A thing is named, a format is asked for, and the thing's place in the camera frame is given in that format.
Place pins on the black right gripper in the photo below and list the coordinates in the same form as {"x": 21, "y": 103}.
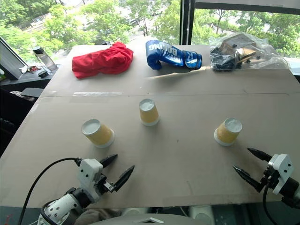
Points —
{"x": 268, "y": 177}

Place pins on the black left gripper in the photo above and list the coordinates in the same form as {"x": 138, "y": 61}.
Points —
{"x": 106, "y": 184}

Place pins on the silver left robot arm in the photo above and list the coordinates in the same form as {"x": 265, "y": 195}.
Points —
{"x": 61, "y": 207}

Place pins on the yellow paper cup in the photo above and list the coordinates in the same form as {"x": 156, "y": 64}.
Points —
{"x": 227, "y": 131}
{"x": 148, "y": 112}
{"x": 98, "y": 133}

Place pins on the brown cardboard table cover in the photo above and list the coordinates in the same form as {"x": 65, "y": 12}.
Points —
{"x": 164, "y": 145}

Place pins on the grey rounded robot body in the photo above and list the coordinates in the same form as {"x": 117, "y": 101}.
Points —
{"x": 140, "y": 219}

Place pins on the red cloth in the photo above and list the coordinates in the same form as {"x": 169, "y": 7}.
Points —
{"x": 103, "y": 59}

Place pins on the clear plastic bag of parts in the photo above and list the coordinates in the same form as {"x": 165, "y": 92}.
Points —
{"x": 241, "y": 52}

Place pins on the small black device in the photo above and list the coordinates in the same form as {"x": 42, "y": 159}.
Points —
{"x": 42, "y": 74}

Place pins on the blue boxing glove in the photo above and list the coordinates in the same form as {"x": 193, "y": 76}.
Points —
{"x": 168, "y": 56}

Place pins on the black side shelf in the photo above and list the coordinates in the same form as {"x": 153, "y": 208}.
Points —
{"x": 21, "y": 79}

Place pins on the clear water bottle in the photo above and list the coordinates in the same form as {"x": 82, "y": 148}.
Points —
{"x": 44, "y": 58}

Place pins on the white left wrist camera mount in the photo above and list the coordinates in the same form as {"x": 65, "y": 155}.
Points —
{"x": 89, "y": 174}

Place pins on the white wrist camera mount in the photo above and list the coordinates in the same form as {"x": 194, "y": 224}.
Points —
{"x": 89, "y": 174}
{"x": 281, "y": 170}

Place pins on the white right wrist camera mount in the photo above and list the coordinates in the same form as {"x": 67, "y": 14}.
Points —
{"x": 281, "y": 170}

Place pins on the black window frame post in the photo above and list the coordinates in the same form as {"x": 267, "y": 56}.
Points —
{"x": 186, "y": 22}

